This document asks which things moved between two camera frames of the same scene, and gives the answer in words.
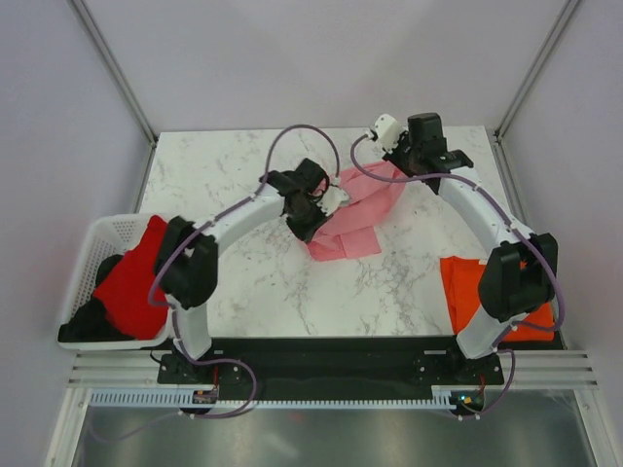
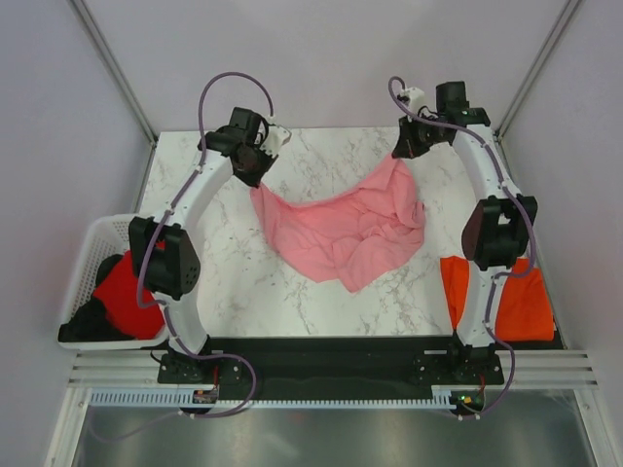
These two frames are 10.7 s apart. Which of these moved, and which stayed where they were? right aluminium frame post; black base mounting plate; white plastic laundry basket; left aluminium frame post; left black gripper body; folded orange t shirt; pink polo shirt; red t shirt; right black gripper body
Moved: right black gripper body; left black gripper body; pink polo shirt
Stayed: right aluminium frame post; black base mounting plate; red t shirt; white plastic laundry basket; folded orange t shirt; left aluminium frame post
